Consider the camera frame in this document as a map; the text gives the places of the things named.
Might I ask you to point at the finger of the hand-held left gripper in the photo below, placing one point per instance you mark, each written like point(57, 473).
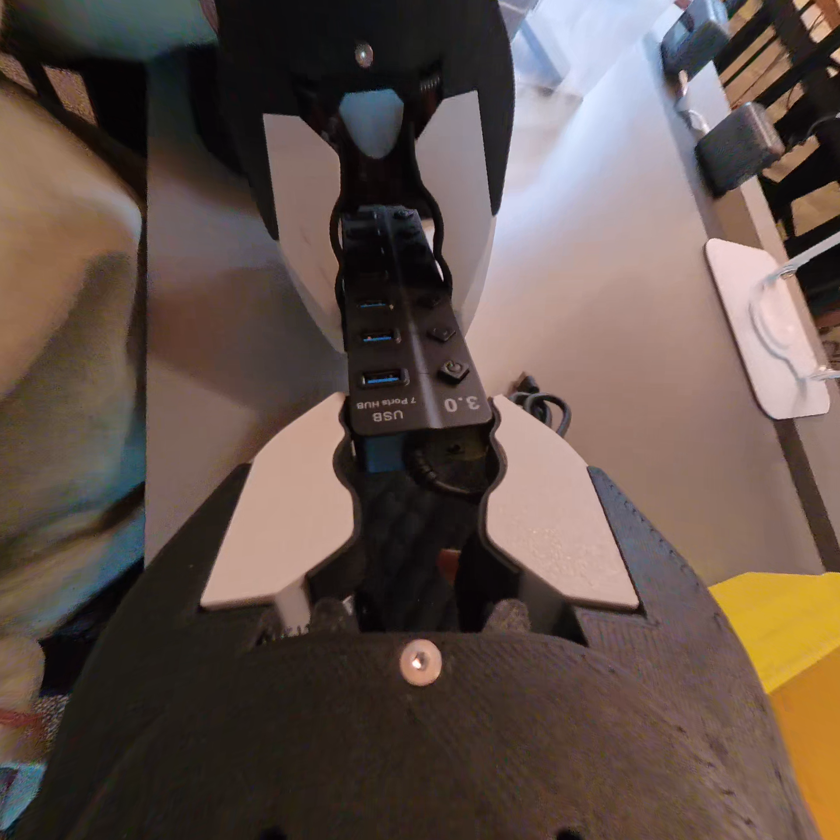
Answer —
point(302, 210)
point(463, 197)

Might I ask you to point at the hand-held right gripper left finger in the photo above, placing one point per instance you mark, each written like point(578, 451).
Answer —
point(282, 525)

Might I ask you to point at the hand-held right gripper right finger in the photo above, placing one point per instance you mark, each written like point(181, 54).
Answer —
point(558, 525)

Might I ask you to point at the black usb hub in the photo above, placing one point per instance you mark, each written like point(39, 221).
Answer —
point(407, 341)

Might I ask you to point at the yellow plastic bin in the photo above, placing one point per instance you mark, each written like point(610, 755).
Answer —
point(794, 656)

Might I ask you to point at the person's right hand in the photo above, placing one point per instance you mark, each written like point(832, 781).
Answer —
point(449, 565)

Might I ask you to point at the dark grey stand base block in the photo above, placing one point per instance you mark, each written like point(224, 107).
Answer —
point(738, 148)

